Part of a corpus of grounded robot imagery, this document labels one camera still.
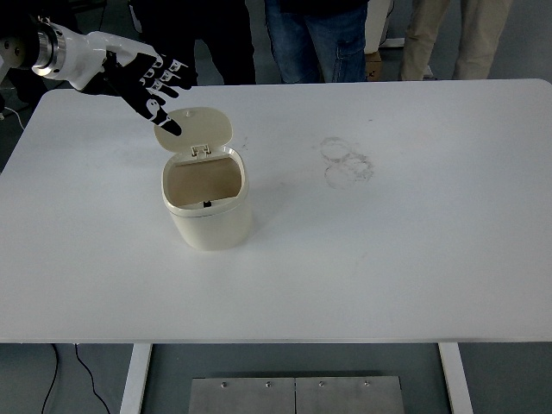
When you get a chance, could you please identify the black floor cable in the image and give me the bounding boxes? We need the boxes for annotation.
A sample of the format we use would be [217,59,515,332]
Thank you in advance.
[41,343,60,414]
[73,343,112,414]

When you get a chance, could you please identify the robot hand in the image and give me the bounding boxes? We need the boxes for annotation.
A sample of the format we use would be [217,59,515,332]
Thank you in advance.
[60,29,199,138]

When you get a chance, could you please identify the cream lidded trash bin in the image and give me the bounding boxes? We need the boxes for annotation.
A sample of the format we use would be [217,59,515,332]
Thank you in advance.
[154,106,254,252]

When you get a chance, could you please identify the person in blue jeans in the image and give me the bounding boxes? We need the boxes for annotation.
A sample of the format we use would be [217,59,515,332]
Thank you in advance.
[263,0,370,84]

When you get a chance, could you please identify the person in black trousers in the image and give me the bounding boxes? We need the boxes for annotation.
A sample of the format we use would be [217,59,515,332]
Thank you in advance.
[129,0,258,86]

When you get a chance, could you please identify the person in beige trousers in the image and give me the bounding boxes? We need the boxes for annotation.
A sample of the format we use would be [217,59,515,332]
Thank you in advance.
[398,0,514,82]

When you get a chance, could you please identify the grey metal plate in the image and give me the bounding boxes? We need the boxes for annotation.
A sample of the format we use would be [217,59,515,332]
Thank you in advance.
[294,375,405,414]
[188,377,297,414]

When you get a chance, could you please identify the white floor cable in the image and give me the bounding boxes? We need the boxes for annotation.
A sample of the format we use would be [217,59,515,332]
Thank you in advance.
[0,102,26,129]

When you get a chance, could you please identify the brown cardboard box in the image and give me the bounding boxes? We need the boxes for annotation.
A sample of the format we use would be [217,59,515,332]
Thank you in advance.
[364,51,383,82]

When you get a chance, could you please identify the white table leg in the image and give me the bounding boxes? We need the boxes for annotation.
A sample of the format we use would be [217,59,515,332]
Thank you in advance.
[438,342,474,414]
[119,343,153,414]

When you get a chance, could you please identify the white desk frame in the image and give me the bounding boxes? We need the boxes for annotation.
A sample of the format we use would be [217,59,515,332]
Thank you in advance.
[365,0,406,55]

